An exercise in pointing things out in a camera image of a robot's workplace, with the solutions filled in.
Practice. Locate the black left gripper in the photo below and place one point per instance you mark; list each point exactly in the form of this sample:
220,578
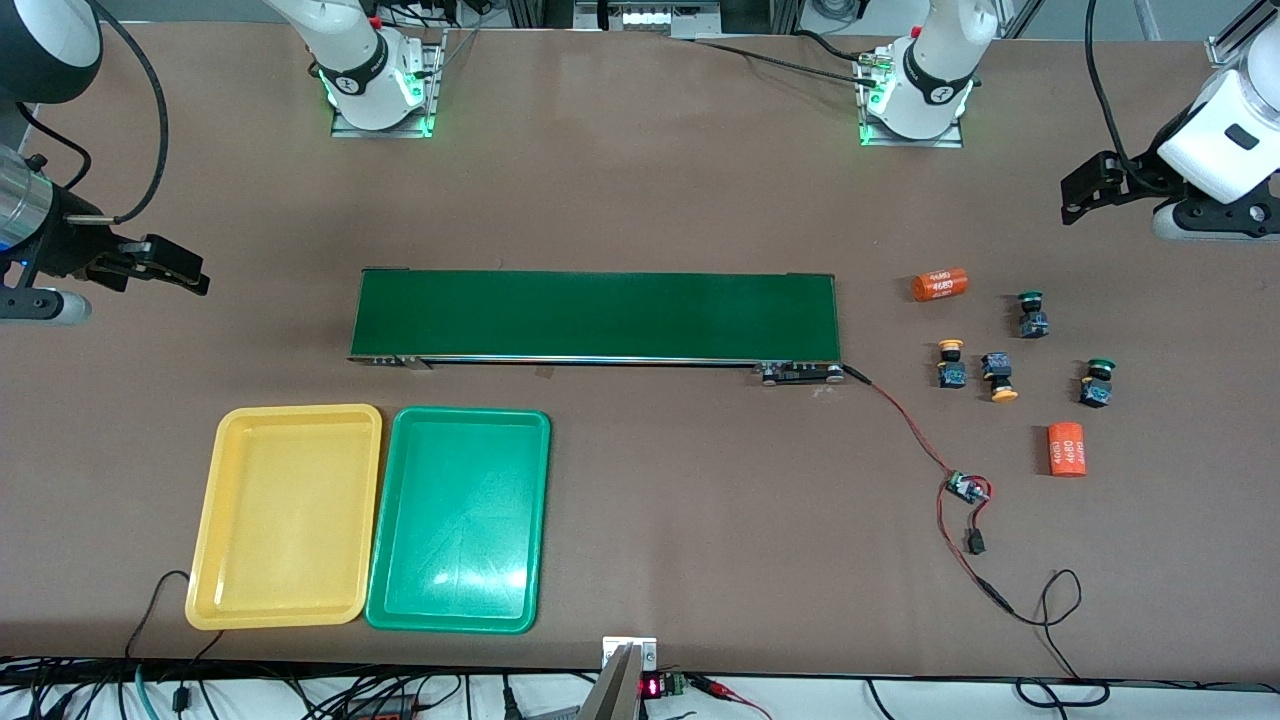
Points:
1132,172

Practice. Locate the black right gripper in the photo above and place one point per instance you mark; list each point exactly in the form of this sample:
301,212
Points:
62,247

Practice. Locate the green mushroom push button switch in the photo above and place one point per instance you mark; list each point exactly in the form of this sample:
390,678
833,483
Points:
1033,322
1096,390

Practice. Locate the orange cylinder with 4680 print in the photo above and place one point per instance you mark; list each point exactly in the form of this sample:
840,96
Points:
940,285
1066,450

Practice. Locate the yellow mushroom push button switch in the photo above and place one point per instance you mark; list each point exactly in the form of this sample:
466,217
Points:
996,365
952,375

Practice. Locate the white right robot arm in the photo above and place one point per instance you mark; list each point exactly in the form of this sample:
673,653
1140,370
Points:
365,60

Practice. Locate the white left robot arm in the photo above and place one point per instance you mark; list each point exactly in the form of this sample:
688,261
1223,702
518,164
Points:
935,70

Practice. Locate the yellow plastic tray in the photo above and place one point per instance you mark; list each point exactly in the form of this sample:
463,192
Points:
285,520

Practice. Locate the small green circuit board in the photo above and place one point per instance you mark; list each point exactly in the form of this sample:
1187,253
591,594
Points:
965,487

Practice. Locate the green plastic tray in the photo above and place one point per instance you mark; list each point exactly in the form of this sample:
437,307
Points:
460,520

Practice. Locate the green conveyor belt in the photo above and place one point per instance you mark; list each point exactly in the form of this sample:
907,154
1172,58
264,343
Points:
600,315

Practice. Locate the red digit display module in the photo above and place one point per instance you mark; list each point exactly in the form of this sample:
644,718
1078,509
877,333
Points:
652,687

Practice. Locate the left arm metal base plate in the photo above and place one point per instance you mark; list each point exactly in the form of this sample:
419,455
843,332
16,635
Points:
915,142

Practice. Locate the aluminium frame corner post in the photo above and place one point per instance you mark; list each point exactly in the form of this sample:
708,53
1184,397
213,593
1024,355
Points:
1235,35

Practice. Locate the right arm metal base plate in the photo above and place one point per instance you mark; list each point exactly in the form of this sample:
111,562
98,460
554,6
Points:
433,80

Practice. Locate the metal frame with white lights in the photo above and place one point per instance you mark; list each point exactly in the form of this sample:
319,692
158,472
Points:
645,18

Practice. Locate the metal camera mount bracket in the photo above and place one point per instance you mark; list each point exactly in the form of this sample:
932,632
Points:
620,690

